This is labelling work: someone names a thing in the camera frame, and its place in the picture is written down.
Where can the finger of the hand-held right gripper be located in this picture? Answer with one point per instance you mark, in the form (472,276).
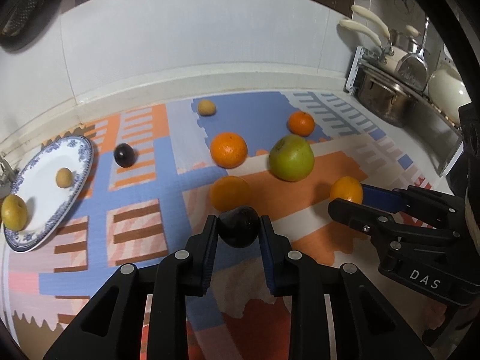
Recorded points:
(352,213)
(380,198)

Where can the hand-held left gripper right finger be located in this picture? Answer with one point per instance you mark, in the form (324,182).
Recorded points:
(267,255)

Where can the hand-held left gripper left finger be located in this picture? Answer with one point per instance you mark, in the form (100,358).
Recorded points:
(210,255)

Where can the orange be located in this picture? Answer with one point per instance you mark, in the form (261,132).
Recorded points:
(347,189)
(301,123)
(229,193)
(228,150)

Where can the green apple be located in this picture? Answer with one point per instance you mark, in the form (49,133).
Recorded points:
(291,157)

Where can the blue rimmed white plate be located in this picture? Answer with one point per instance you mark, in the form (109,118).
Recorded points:
(41,180)

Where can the person's right hand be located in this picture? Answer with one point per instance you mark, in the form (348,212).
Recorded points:
(437,317)

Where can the patterned orange blue mat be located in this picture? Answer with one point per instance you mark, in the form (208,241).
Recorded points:
(157,202)

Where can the white metal dish rack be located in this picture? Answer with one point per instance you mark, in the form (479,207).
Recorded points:
(446,135)

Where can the stainless steel pot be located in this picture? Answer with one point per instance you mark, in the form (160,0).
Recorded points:
(382,97)

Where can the dark purple plum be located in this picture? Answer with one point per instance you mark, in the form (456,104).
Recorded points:
(124,155)

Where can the stainless steel spatula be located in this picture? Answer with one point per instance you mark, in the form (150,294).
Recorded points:
(412,69)

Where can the small tan round fruit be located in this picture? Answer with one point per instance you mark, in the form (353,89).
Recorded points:
(63,177)
(206,107)

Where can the yellow pear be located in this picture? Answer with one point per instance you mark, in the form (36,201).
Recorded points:
(14,212)

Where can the black frying pan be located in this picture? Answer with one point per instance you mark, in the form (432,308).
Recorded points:
(26,7)

